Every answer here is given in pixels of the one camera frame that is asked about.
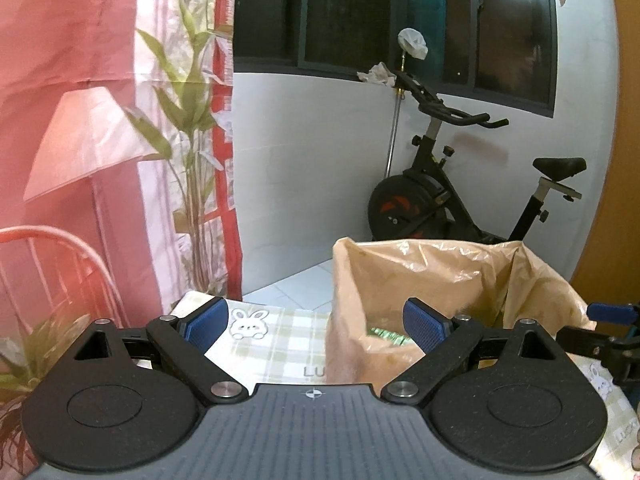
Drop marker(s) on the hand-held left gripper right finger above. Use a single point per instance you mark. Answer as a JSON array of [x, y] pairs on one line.
[[425, 325]]

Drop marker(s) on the crumpled white cloth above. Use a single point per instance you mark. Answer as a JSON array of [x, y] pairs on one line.
[[377, 74]]

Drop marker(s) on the white plastic bag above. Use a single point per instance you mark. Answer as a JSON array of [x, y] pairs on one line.
[[412, 42]]

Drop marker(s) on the tan plastic bag liner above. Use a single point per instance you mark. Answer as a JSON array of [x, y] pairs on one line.
[[450, 270]]

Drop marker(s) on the wooden door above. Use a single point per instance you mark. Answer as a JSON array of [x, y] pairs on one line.
[[620, 235]]

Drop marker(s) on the black exercise bike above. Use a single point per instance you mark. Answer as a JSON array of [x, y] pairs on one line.
[[430, 195]]

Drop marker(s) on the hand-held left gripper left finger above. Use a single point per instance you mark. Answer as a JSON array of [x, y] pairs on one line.
[[207, 322]]

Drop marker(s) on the pink printed curtain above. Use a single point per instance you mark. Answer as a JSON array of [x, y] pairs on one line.
[[75, 60]]

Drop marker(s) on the green snack packet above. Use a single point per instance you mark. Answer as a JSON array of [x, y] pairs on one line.
[[390, 335]]

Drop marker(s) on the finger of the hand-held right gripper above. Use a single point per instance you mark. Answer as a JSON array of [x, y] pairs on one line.
[[582, 340], [612, 313]]

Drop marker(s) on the metal pole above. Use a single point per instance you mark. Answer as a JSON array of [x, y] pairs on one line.
[[394, 125]]

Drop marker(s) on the checkered bunny tablecloth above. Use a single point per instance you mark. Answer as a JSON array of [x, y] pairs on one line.
[[280, 340]]

